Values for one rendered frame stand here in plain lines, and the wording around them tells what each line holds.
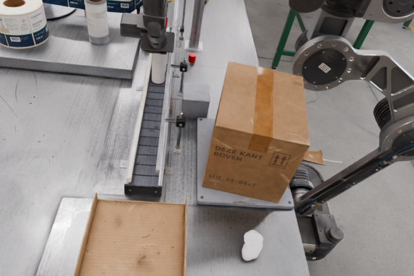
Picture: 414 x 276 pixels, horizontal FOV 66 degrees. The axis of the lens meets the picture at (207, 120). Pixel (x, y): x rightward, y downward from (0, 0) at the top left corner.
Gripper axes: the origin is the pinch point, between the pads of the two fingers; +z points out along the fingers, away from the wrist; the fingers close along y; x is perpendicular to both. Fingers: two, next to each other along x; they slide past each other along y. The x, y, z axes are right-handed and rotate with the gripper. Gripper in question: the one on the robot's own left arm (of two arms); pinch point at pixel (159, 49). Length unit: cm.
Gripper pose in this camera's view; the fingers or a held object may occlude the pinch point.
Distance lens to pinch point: 113.7
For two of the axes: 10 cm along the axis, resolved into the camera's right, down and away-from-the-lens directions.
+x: -0.8, 9.9, -0.9
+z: -1.0, 0.9, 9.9
